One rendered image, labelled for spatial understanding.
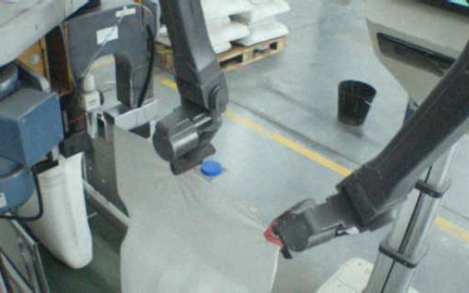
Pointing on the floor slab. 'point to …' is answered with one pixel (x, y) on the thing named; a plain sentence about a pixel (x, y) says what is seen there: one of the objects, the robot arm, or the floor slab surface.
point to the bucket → (354, 101)
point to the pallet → (243, 55)
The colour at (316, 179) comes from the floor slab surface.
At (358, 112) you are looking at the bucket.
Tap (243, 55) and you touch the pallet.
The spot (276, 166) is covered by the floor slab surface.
